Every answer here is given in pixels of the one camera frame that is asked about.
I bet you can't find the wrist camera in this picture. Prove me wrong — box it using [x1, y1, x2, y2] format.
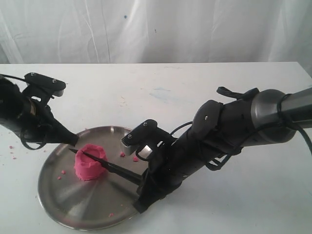
[121, 119, 176, 161]
[22, 72, 66, 101]

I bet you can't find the black kitchen knife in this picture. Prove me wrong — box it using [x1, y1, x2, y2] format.
[81, 151, 142, 185]

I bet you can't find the pink clay lump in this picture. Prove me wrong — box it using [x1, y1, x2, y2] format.
[74, 144, 107, 181]

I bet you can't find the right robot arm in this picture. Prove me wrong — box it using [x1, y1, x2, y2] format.
[133, 87, 312, 213]

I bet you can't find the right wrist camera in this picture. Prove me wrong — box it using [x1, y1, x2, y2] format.
[121, 119, 176, 161]

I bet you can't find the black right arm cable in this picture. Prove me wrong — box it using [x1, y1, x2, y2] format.
[135, 86, 312, 171]

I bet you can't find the white backdrop curtain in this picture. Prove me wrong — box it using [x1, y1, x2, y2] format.
[0, 0, 312, 66]

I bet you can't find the round stainless steel plate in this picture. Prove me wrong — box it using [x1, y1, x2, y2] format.
[38, 126, 147, 231]

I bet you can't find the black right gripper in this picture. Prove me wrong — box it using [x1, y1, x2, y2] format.
[135, 126, 219, 214]

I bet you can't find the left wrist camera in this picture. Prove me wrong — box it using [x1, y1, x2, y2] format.
[22, 72, 66, 101]

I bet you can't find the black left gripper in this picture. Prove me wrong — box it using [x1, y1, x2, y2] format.
[0, 75, 79, 149]

